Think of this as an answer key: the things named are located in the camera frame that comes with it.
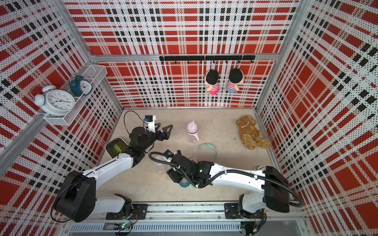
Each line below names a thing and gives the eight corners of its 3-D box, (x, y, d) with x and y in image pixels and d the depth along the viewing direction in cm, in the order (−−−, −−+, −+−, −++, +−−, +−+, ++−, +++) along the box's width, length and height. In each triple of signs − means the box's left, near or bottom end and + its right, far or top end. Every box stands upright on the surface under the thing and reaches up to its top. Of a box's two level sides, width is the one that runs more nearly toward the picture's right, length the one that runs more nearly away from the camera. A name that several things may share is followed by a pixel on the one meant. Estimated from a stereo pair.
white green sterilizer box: (106, 153, 99) (99, 147, 92) (119, 141, 105) (114, 134, 98) (118, 162, 95) (112, 156, 88) (132, 149, 101) (127, 143, 94)
